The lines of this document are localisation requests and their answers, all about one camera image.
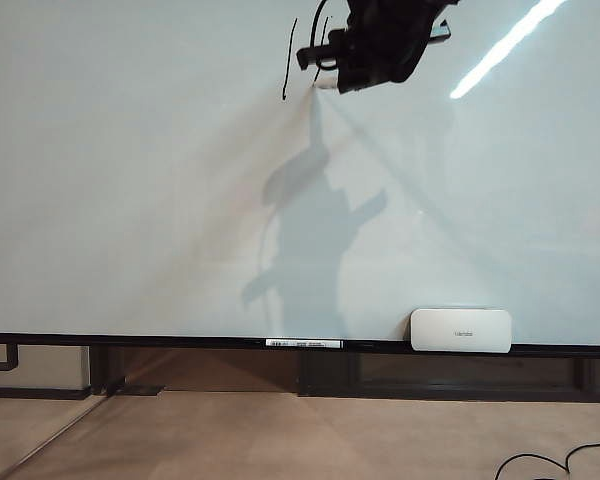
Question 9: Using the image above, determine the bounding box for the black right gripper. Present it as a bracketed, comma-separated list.
[296, 0, 462, 96]

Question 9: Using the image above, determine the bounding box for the white glass whiteboard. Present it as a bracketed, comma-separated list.
[0, 0, 600, 346]

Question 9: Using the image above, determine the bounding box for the white labelled marker pen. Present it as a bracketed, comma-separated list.
[264, 338, 344, 350]

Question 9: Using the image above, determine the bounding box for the black whiteboard ledge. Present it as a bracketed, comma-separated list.
[0, 330, 600, 358]

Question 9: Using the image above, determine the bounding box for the white rounded board eraser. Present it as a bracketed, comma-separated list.
[410, 307, 512, 354]

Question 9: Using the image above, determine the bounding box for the black floor plate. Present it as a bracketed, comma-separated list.
[103, 382, 166, 397]

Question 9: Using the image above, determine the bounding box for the black baseboard strip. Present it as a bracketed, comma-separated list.
[0, 386, 92, 401]

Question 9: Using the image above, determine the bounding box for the metal floor strip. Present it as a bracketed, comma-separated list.
[0, 394, 107, 477]

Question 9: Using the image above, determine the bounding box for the dark low cabinet frame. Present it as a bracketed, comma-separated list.
[296, 350, 600, 402]

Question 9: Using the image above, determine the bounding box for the black floor cable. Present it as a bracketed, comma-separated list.
[494, 436, 600, 480]

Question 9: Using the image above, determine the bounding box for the black wall bracket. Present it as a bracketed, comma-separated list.
[0, 340, 20, 371]

